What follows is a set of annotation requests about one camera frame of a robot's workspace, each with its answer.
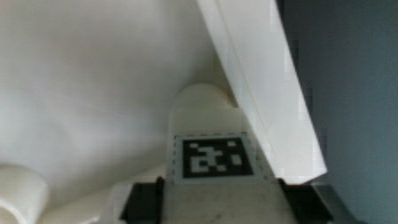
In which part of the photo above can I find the white square tabletop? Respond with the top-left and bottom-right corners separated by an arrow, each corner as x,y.
0,0 -> 326,224

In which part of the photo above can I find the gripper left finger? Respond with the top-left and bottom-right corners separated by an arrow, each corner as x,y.
104,176 -> 165,224

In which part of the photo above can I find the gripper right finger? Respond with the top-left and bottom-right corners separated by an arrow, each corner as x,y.
278,180 -> 358,224

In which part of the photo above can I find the white leg with tag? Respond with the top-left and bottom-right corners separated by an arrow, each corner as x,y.
163,84 -> 298,224

